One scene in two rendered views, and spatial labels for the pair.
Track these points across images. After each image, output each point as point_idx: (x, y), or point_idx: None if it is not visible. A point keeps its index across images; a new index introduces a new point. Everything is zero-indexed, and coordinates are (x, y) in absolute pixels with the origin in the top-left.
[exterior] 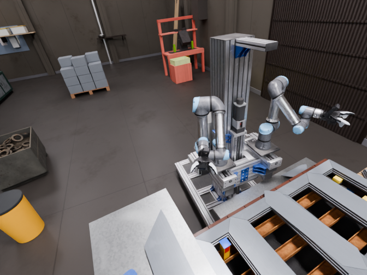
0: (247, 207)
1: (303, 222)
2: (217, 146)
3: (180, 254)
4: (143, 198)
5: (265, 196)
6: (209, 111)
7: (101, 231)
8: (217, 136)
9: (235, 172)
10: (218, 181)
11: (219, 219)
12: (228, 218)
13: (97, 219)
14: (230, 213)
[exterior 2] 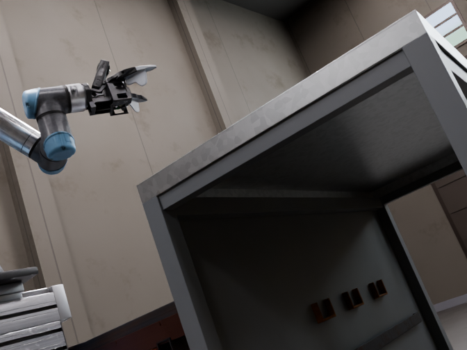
0: (124, 323)
1: None
2: (39, 132)
3: None
4: (206, 142)
5: (83, 342)
6: None
7: (394, 53)
8: (15, 117)
9: None
10: (42, 325)
11: (177, 312)
12: (171, 302)
13: (379, 32)
14: (149, 325)
